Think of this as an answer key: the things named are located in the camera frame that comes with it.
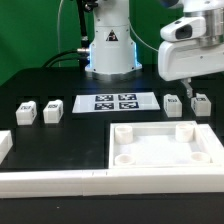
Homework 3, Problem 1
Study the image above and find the white thin cable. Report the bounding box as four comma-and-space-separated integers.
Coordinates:
57, 0, 66, 68

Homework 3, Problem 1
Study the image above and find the white square tabletop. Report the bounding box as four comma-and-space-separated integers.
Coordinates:
108, 121, 224, 169

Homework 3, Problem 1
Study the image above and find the white right fence wall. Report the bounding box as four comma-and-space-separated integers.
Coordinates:
198, 124, 224, 160

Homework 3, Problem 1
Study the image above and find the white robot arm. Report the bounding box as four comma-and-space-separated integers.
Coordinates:
86, 0, 224, 97

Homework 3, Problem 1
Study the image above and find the black camera pole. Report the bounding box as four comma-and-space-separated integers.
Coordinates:
76, 0, 98, 48

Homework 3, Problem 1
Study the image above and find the white fence wall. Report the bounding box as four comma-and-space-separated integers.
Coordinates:
198, 124, 224, 160
0, 166, 224, 198

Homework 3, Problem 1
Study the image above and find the white left fence block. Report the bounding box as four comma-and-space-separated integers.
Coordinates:
0, 130, 13, 164

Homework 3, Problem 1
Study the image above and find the white marker sheet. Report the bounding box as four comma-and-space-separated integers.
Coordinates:
72, 92, 160, 113

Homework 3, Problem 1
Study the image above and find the white front fence wall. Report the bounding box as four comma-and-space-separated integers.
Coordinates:
0, 166, 224, 198

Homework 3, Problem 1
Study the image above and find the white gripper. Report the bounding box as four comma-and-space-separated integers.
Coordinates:
158, 14, 224, 98

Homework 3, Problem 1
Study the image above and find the black cable bundle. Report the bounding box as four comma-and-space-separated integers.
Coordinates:
41, 47, 91, 69

